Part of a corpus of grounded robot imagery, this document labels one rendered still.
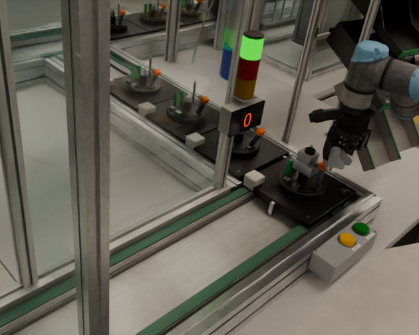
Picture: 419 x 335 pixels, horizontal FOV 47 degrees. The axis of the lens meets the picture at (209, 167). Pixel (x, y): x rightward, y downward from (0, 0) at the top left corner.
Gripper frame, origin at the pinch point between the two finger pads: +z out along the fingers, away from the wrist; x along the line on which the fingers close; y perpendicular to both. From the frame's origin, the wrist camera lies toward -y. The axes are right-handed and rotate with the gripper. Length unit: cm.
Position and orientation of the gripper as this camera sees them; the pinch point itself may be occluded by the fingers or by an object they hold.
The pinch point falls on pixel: (327, 166)
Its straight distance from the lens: 136.1
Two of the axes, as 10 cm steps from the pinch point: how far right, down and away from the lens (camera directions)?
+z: -1.1, 8.2, 5.6
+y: 7.0, 4.7, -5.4
